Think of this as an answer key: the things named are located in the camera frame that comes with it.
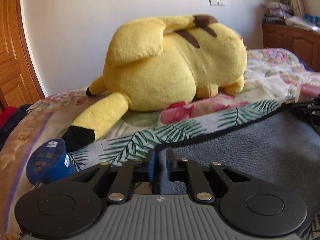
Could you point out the white wall switch plate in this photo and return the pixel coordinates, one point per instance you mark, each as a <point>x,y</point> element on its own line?
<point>221,3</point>

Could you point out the palm leaf print cloth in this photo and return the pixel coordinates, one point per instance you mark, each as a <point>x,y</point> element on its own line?
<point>244,207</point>

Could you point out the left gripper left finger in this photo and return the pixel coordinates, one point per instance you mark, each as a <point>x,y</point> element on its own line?
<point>131,172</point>

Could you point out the white bag on cabinet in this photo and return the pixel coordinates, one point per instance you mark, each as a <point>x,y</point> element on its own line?
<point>300,23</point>

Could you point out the wooden side cabinet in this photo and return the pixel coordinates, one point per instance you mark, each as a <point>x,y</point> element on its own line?
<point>303,43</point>

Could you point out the purple and grey towel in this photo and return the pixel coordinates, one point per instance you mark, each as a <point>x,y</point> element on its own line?
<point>277,148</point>

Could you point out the red and navy blanket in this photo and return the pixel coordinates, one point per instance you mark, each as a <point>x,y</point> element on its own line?
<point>10,118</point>

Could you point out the stack of folded items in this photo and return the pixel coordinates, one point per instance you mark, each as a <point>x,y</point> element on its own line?
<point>276,13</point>

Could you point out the floral bed quilt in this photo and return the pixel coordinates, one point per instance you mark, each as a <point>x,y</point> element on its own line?
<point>273,76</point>

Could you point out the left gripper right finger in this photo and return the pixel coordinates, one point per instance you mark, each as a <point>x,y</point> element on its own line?
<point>189,172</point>

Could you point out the yellow Pikachu plush toy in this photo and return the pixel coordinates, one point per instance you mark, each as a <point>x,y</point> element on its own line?
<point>155,62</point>

